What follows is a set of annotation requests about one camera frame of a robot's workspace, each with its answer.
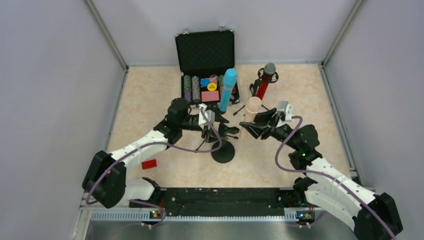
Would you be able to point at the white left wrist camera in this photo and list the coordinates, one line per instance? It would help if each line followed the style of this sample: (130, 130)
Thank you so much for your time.
(206, 116)

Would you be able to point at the black tripod shock-mount stand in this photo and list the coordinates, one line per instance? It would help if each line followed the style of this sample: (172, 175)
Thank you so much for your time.
(254, 87)

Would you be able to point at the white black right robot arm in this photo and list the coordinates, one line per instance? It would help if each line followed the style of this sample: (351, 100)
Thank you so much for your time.
(369, 215)

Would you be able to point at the pink card deck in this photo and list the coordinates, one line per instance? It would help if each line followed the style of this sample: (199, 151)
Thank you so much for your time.
(210, 96)

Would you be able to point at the green poker chip stack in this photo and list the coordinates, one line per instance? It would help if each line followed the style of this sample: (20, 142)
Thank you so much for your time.
(187, 88)

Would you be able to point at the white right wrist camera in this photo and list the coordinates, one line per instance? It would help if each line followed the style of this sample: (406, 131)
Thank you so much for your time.
(285, 111)

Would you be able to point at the blue dealer button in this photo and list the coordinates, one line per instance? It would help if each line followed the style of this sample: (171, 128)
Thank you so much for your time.
(204, 82)

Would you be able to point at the black tripod clip mic stand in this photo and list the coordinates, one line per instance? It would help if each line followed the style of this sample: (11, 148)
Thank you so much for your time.
(214, 127)

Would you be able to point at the red glitter microphone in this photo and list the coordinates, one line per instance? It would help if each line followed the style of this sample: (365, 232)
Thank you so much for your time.
(266, 75)

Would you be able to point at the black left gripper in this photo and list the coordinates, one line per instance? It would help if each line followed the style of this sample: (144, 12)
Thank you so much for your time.
(208, 129)

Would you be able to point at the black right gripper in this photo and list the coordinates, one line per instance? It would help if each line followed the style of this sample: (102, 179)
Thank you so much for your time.
(268, 122)

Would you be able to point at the yellow big blind button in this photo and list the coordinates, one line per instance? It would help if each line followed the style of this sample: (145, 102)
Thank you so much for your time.
(212, 87)

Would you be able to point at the black round-base mic stand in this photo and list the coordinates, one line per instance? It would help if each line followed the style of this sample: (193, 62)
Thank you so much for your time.
(226, 152)

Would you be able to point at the black poker chip case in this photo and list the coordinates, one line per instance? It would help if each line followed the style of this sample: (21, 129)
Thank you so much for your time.
(205, 54)

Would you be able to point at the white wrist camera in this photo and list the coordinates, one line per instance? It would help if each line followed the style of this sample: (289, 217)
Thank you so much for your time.
(206, 116)
(285, 111)

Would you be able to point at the blue toy microphone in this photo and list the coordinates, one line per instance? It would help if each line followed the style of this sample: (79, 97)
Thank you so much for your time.
(228, 83)

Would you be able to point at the peach pink microphone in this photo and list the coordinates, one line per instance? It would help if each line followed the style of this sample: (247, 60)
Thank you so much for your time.
(252, 108)

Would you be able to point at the small red block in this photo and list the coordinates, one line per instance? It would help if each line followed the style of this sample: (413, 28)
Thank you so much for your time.
(149, 164)

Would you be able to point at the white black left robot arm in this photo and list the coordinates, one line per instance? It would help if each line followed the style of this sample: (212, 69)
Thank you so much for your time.
(106, 181)

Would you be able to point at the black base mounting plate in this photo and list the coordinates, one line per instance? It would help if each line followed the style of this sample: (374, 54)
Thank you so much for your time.
(225, 202)

